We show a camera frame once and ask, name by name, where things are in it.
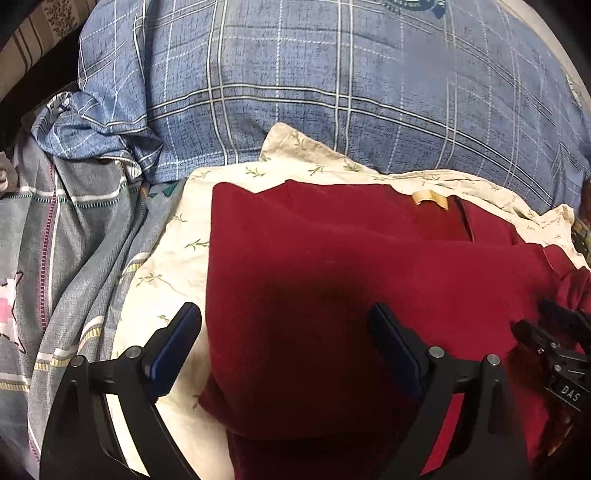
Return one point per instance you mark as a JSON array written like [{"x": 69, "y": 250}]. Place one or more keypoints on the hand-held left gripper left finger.
[{"x": 178, "y": 341}]

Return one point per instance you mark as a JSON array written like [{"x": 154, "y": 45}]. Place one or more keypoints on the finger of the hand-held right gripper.
[
  {"x": 533, "y": 337},
  {"x": 556, "y": 311}
]

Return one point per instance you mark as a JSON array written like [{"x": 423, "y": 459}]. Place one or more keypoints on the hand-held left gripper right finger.
[{"x": 397, "y": 341}]

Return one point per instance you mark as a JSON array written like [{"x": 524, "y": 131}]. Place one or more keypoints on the dark red garment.
[{"x": 300, "y": 258}]

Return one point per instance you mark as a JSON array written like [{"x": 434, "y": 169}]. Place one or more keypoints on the multicoloured patterned cloth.
[{"x": 582, "y": 240}]

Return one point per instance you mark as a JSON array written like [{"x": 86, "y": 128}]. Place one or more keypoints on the cream floral bed sheet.
[{"x": 184, "y": 221}]

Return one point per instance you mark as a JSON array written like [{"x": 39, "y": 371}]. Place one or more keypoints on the grey star print sheet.
[{"x": 83, "y": 240}]

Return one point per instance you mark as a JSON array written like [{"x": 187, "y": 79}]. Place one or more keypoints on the pinkish grey cloth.
[{"x": 2, "y": 177}]

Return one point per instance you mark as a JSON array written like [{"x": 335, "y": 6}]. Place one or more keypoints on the blue plaid quilt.
[{"x": 300, "y": 69}]

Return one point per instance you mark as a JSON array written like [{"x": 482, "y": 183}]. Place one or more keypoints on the striped floral sofa cushion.
[{"x": 32, "y": 32}]

